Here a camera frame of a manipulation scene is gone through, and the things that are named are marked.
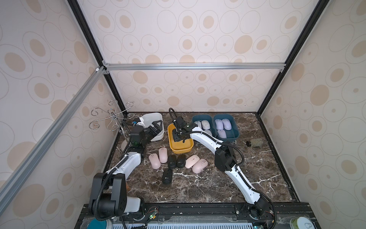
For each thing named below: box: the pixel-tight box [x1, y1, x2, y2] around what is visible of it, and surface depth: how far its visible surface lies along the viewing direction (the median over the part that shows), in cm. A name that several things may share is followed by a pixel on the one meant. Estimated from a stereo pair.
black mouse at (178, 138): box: [173, 134, 186, 143], surface depth 92 cm
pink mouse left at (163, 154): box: [158, 146, 169, 164], surface depth 95 cm
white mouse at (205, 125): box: [201, 119, 211, 131], surface depth 111 cm
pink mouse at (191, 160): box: [184, 154, 201, 169], surface depth 92 cm
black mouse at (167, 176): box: [162, 167, 173, 185], surface depth 86 cm
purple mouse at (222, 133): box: [217, 129, 227, 139], surface depth 105 cm
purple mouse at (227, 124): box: [222, 118, 233, 131], surface depth 111 cm
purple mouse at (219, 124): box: [214, 118, 224, 130], surface depth 111 cm
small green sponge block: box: [250, 138, 264, 148], surface depth 101 cm
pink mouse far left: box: [148, 153, 162, 170], surface depth 92 cm
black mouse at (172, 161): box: [167, 154, 177, 170], surface depth 91 cm
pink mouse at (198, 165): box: [191, 158, 209, 174], surface depth 91 cm
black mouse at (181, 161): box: [176, 154, 186, 169], surface depth 91 cm
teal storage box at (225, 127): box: [213, 114, 240, 142], surface depth 111 cm
